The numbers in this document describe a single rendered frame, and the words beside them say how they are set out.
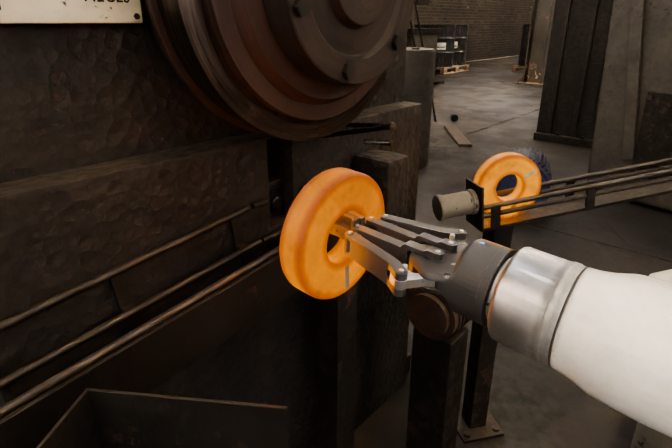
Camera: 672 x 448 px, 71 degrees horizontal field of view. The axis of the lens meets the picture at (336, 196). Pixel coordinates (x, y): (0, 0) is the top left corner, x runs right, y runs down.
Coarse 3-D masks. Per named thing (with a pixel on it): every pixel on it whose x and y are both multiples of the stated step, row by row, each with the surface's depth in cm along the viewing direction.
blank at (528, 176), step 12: (504, 156) 106; (516, 156) 106; (480, 168) 109; (492, 168) 106; (504, 168) 107; (516, 168) 107; (528, 168) 108; (480, 180) 107; (492, 180) 107; (528, 180) 109; (540, 180) 109; (492, 192) 108; (516, 192) 111; (528, 192) 110; (516, 204) 110; (504, 216) 111
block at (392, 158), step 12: (360, 156) 100; (372, 156) 99; (384, 156) 99; (396, 156) 99; (360, 168) 100; (372, 168) 98; (384, 168) 96; (396, 168) 97; (408, 168) 101; (384, 180) 97; (396, 180) 98; (384, 192) 98; (396, 192) 99; (384, 204) 98; (396, 204) 100
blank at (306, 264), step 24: (336, 168) 55; (312, 192) 51; (336, 192) 51; (360, 192) 55; (288, 216) 51; (312, 216) 49; (336, 216) 53; (288, 240) 50; (312, 240) 51; (288, 264) 51; (312, 264) 52; (336, 264) 55; (312, 288) 53; (336, 288) 57
